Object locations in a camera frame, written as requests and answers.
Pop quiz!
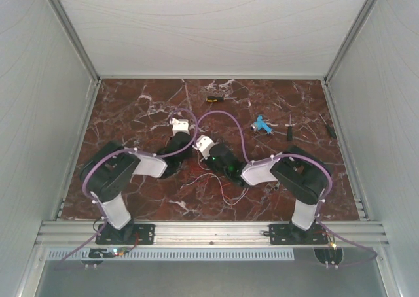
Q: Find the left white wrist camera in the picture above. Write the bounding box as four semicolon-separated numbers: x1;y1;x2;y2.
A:
170;117;190;136

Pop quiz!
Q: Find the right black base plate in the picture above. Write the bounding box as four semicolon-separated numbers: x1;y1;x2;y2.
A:
263;222;329;245

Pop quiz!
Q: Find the black screwdriver far right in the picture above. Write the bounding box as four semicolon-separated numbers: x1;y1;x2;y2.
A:
319;114;337;139

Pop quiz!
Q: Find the blue plastic tool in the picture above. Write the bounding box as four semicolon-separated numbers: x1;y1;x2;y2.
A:
251;115;273;135

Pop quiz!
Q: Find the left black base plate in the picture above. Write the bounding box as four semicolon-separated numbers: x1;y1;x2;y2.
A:
95;222;156;245

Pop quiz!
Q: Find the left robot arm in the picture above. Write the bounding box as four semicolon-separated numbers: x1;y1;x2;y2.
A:
79;131;192;245

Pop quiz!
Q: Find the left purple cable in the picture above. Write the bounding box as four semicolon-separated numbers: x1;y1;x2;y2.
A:
54;107;199;271

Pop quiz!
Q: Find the black handle screwdriver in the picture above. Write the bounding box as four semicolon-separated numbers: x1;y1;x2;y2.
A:
286;114;294;141

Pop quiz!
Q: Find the yellow black screwdriver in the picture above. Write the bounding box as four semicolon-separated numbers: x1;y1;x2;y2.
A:
206;96;235;103

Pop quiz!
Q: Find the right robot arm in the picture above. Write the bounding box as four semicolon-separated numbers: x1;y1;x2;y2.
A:
199;143;333;244

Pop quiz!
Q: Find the white wire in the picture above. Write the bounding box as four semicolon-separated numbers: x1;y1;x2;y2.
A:
183;172;248;208

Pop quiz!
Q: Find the silver wrench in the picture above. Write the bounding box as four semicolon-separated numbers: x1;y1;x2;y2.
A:
273;183;281;191

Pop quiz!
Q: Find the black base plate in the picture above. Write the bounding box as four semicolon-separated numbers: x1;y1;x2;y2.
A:
95;222;156;245
263;222;329;245

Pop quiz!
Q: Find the aluminium front rail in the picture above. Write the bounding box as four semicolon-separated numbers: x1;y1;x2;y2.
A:
35;220;389;248

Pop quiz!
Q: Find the slotted grey cable duct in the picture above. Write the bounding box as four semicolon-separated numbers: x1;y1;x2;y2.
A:
46;247;295;262

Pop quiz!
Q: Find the red wire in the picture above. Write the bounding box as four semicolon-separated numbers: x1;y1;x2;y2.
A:
189;166;230;201

